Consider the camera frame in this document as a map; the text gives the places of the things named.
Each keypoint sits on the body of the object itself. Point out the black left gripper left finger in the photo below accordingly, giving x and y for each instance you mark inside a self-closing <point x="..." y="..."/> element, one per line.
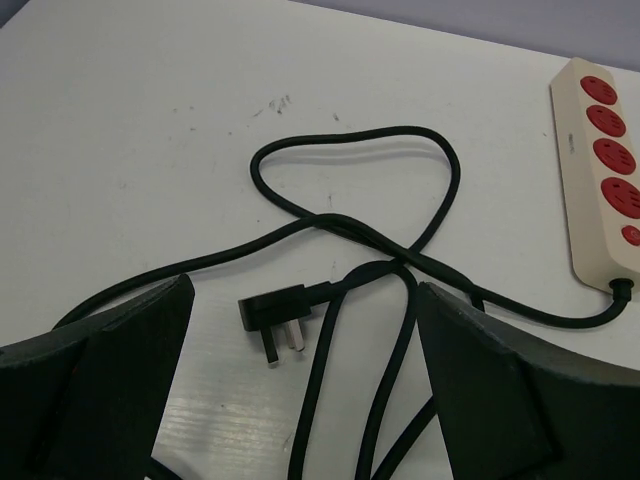
<point x="85" y="400"/>

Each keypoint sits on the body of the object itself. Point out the beige power strip red sockets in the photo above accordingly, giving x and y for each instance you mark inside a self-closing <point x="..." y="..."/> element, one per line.
<point x="600" y="175"/>

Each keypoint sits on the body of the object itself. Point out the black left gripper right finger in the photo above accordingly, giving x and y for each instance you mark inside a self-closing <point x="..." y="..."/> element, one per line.
<point x="514" y="406"/>

